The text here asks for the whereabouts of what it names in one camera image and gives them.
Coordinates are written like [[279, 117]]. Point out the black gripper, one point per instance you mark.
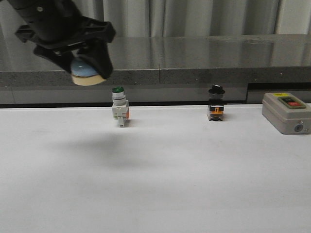
[[58, 25]]

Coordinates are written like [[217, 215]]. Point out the blue and cream desk bell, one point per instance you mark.
[[84, 74]]

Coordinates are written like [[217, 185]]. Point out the grey curtain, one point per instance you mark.
[[198, 18]]

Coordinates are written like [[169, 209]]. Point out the grey stone counter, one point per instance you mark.
[[165, 71]]

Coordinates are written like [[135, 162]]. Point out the green pushbutton switch module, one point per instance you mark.
[[120, 107]]

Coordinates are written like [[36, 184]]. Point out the black selector switch module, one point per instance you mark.
[[215, 109]]

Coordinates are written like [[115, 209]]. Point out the grey start-stop switch box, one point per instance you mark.
[[287, 113]]

